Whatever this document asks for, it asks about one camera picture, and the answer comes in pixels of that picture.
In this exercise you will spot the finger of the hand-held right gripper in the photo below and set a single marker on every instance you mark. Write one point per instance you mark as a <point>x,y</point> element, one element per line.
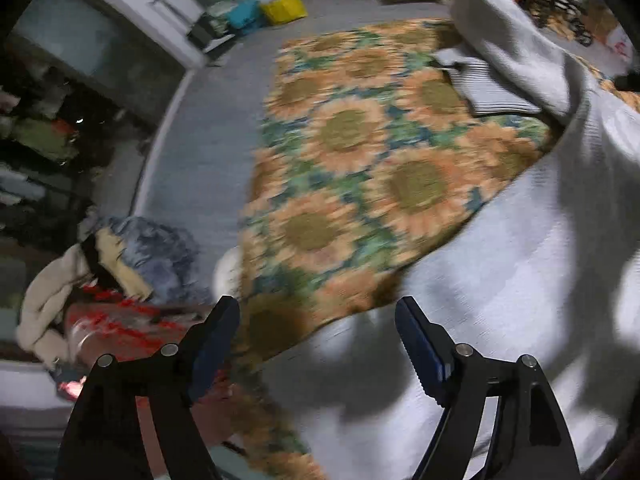
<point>629,82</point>

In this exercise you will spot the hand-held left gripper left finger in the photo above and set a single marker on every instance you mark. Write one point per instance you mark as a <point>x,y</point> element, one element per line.
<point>212,355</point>

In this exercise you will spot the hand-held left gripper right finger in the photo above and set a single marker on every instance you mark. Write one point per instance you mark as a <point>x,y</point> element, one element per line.
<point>422,355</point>

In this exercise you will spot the grey knit sweater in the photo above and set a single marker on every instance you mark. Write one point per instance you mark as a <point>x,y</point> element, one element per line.
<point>525,260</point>

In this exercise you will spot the white red plastic bag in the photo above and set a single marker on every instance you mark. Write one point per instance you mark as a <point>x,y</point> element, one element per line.
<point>621,46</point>

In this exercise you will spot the printed cardboard box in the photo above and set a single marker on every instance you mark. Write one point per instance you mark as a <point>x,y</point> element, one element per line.
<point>600,15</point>

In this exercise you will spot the red flower branches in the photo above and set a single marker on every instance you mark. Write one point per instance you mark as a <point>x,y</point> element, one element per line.
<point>110,320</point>

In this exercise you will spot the blue grey fuzzy blanket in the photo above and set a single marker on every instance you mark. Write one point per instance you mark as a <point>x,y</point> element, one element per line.
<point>150,255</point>

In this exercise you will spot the cream garment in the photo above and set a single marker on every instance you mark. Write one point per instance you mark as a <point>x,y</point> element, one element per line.
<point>47,305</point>

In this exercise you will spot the sunflower print blanket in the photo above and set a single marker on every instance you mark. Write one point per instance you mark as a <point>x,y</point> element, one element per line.
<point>345,160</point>

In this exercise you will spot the glass sliding door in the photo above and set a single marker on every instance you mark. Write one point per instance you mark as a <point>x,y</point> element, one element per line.
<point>90,45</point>

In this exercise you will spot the teal bag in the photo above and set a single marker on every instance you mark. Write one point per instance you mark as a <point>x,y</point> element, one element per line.
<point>246,12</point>

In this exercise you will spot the yellow plastic bin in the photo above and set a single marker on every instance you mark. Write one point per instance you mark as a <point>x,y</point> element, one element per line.
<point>284,7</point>

